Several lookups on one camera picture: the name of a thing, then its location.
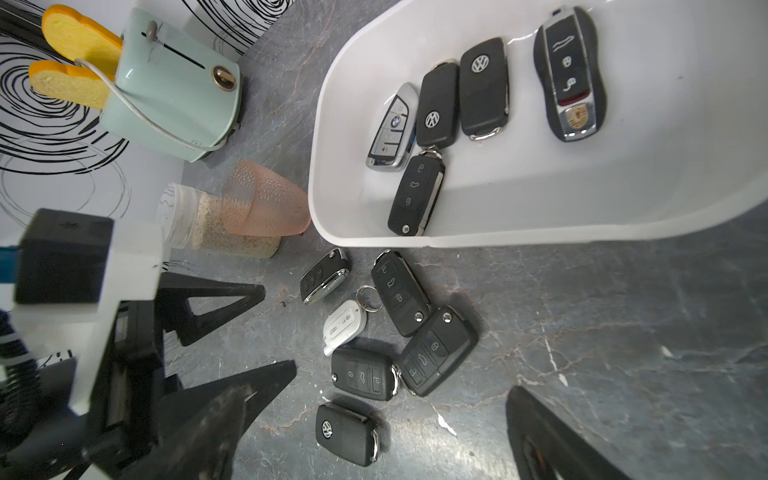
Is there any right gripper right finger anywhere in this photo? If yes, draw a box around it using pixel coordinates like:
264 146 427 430
506 386 629 480

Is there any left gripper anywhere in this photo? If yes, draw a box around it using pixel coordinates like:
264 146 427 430
89 271 298 469

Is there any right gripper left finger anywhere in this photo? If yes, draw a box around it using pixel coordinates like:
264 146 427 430
120 390 245 480

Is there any silver bmw key fob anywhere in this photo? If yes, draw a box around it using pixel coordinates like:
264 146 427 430
366 82 419 171

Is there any lone black vw key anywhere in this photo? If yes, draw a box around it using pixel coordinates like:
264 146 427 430
416 62 459 149

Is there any white storage box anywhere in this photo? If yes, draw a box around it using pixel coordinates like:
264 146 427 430
309 1 767 248

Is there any black vw key vertical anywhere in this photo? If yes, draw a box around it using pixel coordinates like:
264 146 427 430
459 37 509 141

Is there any chrome-trimmed porsche key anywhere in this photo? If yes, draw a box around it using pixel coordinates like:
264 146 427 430
533 6 608 143

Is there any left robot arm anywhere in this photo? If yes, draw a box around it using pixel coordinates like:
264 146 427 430
1 273 297 479

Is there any black silver-edged key fob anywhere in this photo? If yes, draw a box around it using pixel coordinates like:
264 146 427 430
300 248 351 305

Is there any white key fob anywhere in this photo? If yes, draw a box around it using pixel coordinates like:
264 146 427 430
322 285 383 357

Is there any black flip key middle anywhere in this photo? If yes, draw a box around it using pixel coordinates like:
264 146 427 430
395 305 479 397

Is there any black flip key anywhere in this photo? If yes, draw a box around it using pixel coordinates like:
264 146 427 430
395 305 479 397
371 250 431 337

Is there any black vw key lower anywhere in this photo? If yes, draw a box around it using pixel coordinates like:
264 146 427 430
315 402 380 467

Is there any black three-button key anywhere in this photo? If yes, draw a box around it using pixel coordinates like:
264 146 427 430
331 348 400 401

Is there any black flip key upper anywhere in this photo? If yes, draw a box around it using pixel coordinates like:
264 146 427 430
371 250 431 337

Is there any clear jar with grain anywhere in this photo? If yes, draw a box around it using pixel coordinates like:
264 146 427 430
156 183 281 259

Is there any pink translucent cup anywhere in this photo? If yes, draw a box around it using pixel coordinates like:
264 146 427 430
221 161 311 237

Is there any front yellow toast slice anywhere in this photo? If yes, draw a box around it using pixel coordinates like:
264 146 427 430
28 60 110 110

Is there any yellow toast slice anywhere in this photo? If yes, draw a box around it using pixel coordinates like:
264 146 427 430
41 4 123 77
28 60 110 110

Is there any rear yellow toast slice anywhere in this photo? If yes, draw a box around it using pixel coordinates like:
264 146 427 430
41 4 123 77

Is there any white toaster cord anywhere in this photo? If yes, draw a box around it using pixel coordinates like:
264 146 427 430
74 58 232 153

